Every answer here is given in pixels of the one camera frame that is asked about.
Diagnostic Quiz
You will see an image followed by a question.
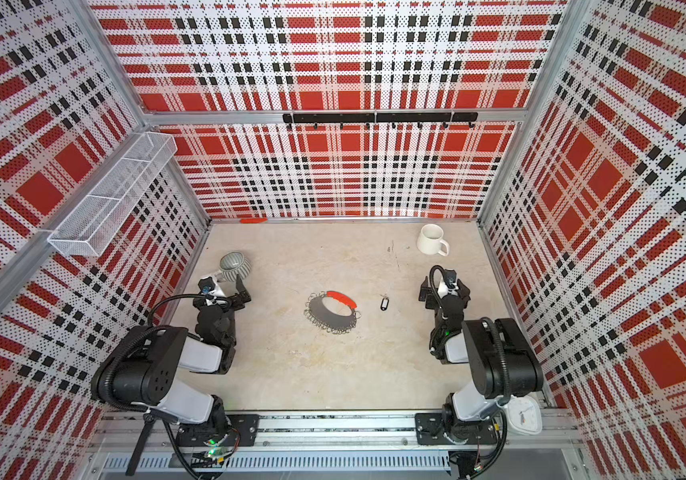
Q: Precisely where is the key organizer with red handle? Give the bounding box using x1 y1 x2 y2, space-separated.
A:
304 290 361 335

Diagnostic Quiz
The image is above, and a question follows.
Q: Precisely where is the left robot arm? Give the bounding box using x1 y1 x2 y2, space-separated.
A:
91 274 252 479

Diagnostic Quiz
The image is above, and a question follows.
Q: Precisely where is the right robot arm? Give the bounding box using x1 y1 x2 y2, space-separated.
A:
415 265 545 479

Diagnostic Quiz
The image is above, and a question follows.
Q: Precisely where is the grey striped ceramic mug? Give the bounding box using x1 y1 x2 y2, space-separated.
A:
218 251 252 282

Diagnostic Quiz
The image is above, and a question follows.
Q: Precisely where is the white ceramic mug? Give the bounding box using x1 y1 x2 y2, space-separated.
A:
416 224 450 256

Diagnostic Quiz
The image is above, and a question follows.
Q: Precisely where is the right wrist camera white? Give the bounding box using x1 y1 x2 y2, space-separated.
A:
441 269 458 290

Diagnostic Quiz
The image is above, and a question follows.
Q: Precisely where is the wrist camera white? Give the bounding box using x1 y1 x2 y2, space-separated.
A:
441 269 458 290
197 276 225 298

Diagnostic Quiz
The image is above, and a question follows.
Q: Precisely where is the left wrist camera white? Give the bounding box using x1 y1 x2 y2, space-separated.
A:
197 276 225 298

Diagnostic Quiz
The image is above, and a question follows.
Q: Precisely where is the red marker at wall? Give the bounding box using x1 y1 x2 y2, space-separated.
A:
240 217 269 225

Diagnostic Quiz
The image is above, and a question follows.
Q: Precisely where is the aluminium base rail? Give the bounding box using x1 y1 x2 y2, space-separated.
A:
77 408 593 479

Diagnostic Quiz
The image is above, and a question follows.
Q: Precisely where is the white wire mesh basket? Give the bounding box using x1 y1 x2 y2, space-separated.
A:
48 131 177 257

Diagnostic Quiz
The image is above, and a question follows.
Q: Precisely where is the black wall hook rail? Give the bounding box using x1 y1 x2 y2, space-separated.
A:
282 111 479 127

